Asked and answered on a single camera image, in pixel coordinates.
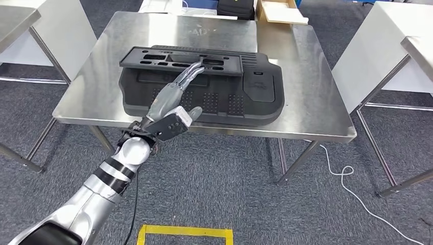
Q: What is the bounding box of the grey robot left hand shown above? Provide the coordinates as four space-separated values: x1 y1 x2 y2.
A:
147 61 206 123

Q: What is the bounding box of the black plastic plate bracket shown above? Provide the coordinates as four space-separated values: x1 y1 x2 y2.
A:
119 46 244 77

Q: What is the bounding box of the stainless steel workbench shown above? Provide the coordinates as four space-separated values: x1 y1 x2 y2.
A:
52 11 357 186

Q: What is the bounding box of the large black plastic panel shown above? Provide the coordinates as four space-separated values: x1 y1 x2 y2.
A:
118 44 285 128

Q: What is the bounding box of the white desk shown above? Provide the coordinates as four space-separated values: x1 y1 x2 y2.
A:
138 0 258 20

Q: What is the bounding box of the blue tablet case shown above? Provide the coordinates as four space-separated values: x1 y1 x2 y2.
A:
184 0 221 9

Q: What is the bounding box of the black zip case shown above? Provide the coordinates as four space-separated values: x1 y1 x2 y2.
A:
216 0 256 21

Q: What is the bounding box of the white cabinet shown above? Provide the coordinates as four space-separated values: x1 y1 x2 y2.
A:
0 0 99 82
331 1 433 114

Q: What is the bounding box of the brown cardboard box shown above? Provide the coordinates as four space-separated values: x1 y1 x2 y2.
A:
255 0 309 26

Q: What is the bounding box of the yellow floor tape square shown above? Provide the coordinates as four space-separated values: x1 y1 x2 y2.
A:
136 224 234 245

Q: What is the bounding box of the white flat sheet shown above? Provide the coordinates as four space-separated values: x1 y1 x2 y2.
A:
262 1 309 25

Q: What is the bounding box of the stainless steel table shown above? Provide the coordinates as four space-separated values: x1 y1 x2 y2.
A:
0 5 73 174
355 35 433 199

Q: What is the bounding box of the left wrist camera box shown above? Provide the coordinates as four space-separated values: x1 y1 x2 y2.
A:
145 106 194 143

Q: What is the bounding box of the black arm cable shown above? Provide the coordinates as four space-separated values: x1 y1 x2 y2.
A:
122 169 139 245

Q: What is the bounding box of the white floor cable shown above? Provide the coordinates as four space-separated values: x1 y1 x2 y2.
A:
304 139 427 245

